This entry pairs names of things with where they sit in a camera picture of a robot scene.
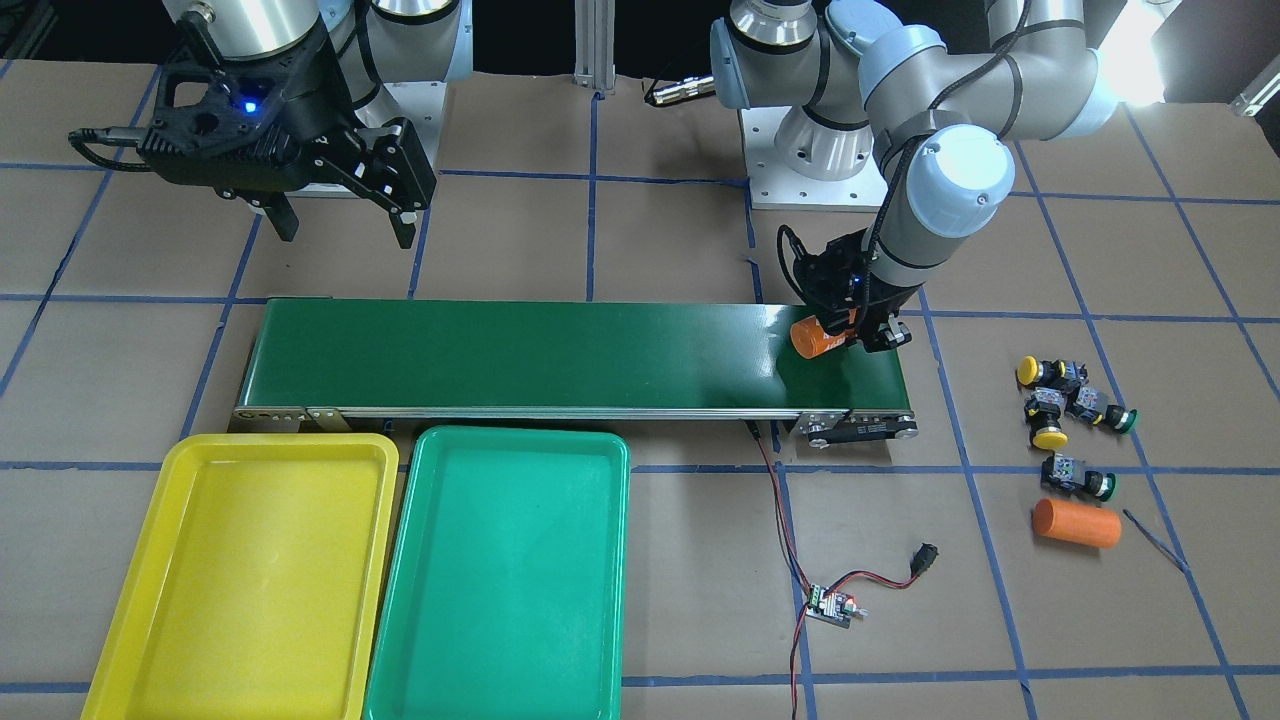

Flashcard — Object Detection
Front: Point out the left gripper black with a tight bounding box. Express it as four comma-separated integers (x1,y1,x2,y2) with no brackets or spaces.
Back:
778,225,918,354

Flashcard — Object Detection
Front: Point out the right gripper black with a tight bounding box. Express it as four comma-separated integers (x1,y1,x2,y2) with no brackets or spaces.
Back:
136,20,435,250

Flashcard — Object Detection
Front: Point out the orange cylinder printed 4680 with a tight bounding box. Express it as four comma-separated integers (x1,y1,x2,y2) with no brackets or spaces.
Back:
788,310,858,359

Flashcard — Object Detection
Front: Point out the yellow push button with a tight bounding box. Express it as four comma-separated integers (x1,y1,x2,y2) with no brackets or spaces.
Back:
1015,356,1089,395
1023,387,1069,452

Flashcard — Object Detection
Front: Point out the green push button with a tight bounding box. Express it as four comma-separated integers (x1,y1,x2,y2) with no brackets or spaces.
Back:
1066,386,1140,436
1039,454,1119,502

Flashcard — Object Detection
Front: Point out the plain orange cylinder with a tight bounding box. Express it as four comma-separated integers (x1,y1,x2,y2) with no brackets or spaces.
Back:
1030,497,1123,550

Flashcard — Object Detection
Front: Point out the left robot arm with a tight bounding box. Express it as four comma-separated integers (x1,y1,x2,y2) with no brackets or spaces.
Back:
710,1,1119,357

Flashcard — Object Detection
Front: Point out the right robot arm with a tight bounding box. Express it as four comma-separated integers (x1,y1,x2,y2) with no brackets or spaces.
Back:
136,1,474,249

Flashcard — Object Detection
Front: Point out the green conveyor belt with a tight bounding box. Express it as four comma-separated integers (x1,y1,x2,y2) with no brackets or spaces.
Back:
233,297,918,448

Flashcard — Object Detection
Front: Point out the small motor controller board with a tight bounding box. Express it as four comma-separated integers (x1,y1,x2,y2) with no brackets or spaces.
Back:
804,584,868,629

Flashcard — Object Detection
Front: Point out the yellow plastic tray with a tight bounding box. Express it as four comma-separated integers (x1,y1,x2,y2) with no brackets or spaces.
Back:
82,433,399,719

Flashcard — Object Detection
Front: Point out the green plastic tray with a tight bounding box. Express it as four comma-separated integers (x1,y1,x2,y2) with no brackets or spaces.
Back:
364,427,630,719

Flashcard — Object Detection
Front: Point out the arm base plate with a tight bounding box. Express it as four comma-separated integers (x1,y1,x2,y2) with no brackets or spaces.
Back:
739,106,887,213
355,81,451,170

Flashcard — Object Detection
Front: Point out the black braided camera cable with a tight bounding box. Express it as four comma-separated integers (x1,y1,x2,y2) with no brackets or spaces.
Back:
68,126,161,173

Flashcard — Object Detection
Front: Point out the red black power wire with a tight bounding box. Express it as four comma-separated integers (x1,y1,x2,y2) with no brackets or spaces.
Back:
745,420,919,720

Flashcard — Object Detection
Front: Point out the aluminium frame post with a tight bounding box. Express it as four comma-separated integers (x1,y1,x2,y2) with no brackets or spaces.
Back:
572,0,616,95

